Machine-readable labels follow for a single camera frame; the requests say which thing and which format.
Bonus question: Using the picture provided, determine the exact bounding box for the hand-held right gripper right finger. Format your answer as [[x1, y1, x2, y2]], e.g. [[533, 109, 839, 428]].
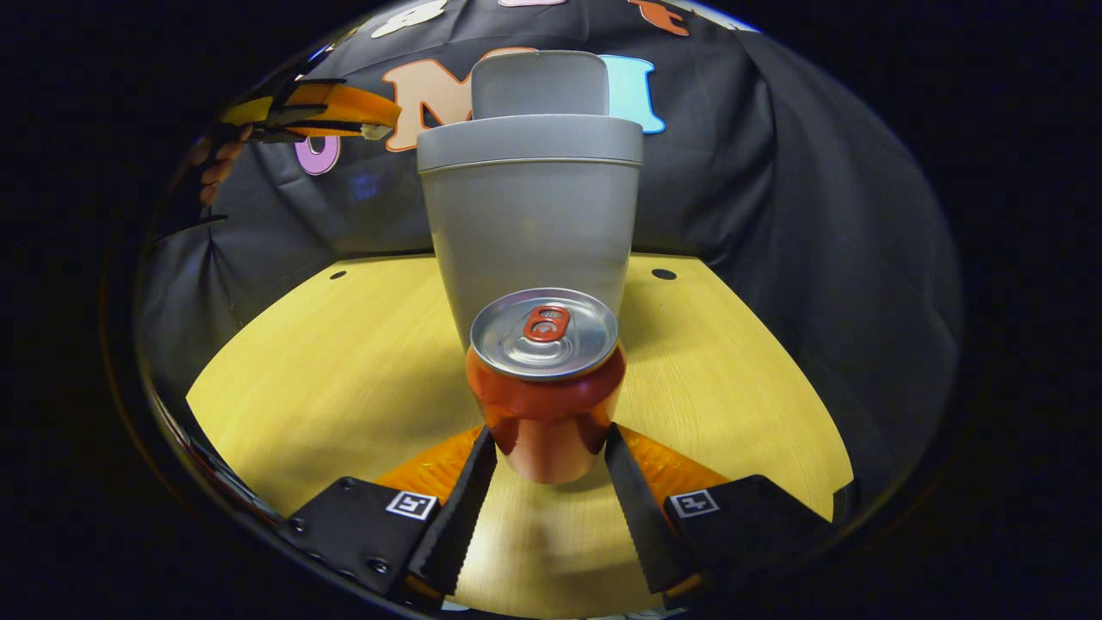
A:
[[604, 422, 862, 604]]

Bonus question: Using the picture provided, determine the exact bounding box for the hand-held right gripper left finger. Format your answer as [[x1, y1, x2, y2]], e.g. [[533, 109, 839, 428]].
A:
[[284, 425, 498, 604]]

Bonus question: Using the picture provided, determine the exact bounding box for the red pop can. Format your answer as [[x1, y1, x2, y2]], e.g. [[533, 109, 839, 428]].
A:
[[466, 288, 628, 485]]

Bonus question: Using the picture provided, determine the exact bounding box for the white desktop garbage bin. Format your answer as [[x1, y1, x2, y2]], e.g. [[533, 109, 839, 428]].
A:
[[417, 49, 645, 350]]

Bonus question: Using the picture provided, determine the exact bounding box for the black backdrop cloth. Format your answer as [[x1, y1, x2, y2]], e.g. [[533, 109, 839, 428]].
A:
[[138, 0, 963, 518]]

